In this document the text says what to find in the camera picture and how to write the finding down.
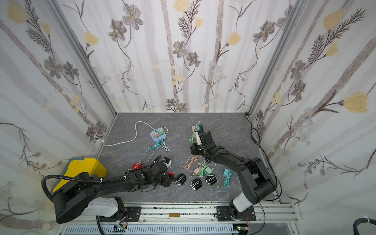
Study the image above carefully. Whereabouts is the pink cable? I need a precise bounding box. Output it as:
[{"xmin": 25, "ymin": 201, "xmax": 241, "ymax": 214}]
[{"xmin": 182, "ymin": 155, "xmax": 203, "ymax": 171}]

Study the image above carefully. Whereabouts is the teal cable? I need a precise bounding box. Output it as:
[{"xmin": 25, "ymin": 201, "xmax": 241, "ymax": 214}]
[{"xmin": 211, "ymin": 176, "xmax": 233, "ymax": 193}]

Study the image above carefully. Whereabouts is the light green charger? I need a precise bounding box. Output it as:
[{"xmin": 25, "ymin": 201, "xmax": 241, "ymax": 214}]
[{"xmin": 203, "ymin": 166, "xmax": 213, "ymax": 175}]

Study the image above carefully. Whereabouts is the yellow lidded box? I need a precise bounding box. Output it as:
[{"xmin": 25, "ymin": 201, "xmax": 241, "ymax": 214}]
[{"xmin": 41, "ymin": 158, "xmax": 108, "ymax": 201}]

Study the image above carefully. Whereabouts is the white power cube cable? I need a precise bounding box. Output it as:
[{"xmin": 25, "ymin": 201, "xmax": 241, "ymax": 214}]
[{"xmin": 101, "ymin": 121, "xmax": 156, "ymax": 147}]

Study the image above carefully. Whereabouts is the black power strip cable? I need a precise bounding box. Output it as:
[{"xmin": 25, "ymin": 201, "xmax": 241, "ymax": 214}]
[{"xmin": 245, "ymin": 113, "xmax": 283, "ymax": 202}]

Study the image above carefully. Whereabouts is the blue round power cube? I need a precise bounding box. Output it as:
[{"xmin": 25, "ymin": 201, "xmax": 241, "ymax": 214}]
[{"xmin": 150, "ymin": 127, "xmax": 166, "ymax": 143}]

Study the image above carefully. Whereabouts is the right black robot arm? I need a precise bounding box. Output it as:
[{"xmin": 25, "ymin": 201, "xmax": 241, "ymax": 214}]
[{"xmin": 191, "ymin": 130, "xmax": 278, "ymax": 212}]

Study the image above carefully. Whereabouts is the pink charger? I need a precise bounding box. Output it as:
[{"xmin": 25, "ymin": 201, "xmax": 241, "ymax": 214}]
[{"xmin": 193, "ymin": 167, "xmax": 201, "ymax": 175}]

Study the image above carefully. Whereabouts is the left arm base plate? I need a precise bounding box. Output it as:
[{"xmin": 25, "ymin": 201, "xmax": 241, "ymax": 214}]
[{"xmin": 99, "ymin": 207, "xmax": 141, "ymax": 223}]

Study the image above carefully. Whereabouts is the beige power strip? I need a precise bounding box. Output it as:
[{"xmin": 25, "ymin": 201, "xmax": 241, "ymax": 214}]
[{"xmin": 190, "ymin": 126, "xmax": 202, "ymax": 145}]

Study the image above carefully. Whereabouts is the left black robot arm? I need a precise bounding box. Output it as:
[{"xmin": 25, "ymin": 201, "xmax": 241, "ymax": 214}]
[{"xmin": 41, "ymin": 156, "xmax": 174, "ymax": 224}]

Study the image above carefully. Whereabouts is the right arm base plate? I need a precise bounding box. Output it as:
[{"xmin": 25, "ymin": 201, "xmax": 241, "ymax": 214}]
[{"xmin": 214, "ymin": 206, "xmax": 257, "ymax": 222}]

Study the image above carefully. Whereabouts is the black shaver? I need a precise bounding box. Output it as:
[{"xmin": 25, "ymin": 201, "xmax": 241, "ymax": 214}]
[
  {"xmin": 190, "ymin": 179, "xmax": 203, "ymax": 191},
  {"xmin": 205, "ymin": 175, "xmax": 217, "ymax": 186},
  {"xmin": 175, "ymin": 173, "xmax": 187, "ymax": 186}
]

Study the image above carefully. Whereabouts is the teal charger end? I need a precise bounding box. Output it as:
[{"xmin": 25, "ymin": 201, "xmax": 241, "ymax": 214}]
[
  {"xmin": 221, "ymin": 168, "xmax": 233, "ymax": 178},
  {"xmin": 194, "ymin": 124, "xmax": 202, "ymax": 133}
]

